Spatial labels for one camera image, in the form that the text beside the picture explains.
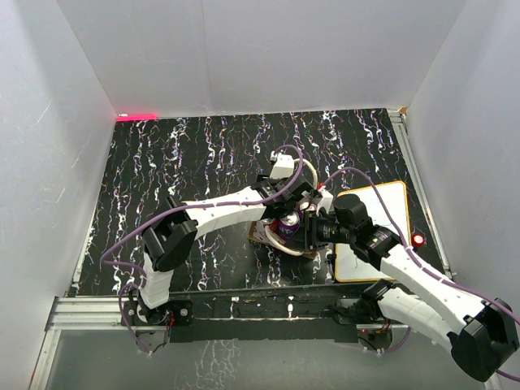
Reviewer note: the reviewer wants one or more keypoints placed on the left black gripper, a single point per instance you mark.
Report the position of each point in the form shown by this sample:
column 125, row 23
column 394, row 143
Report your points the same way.
column 272, row 183

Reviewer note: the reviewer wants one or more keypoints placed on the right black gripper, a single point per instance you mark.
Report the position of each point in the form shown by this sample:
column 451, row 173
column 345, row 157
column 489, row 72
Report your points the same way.
column 306, row 236

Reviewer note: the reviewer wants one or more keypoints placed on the red cola can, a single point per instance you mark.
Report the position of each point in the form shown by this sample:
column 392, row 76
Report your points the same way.
column 271, row 223

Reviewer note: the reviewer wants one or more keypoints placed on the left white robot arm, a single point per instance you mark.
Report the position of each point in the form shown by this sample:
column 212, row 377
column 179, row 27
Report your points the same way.
column 168, row 242

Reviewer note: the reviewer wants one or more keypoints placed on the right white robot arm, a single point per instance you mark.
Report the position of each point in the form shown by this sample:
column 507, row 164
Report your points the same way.
column 479, row 333

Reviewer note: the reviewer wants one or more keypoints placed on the purple Fanta can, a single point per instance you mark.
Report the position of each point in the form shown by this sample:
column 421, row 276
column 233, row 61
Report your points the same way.
column 288, row 225

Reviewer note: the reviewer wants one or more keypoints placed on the red emergency button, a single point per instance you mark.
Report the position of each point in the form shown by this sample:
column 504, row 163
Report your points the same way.
column 418, row 240

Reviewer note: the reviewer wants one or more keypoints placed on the pink tape strip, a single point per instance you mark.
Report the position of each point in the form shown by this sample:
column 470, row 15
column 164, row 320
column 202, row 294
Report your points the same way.
column 129, row 118

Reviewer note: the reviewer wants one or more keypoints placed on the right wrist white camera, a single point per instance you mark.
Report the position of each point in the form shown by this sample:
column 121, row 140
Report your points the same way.
column 320, row 200

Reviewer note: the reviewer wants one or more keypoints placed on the wrist white camera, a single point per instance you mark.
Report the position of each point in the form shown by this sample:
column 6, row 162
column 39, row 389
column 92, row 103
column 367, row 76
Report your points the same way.
column 320, row 200
column 282, row 165

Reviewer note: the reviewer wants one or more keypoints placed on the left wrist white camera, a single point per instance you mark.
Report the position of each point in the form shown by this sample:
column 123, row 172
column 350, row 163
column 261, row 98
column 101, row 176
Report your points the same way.
column 282, row 165

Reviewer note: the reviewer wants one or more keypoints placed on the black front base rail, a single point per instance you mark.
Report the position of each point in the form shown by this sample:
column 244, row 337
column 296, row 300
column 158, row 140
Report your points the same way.
column 328, row 312

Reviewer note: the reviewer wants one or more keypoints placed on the aluminium frame rail right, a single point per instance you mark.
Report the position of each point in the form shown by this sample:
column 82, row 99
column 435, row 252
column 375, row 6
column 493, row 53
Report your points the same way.
column 400, row 130

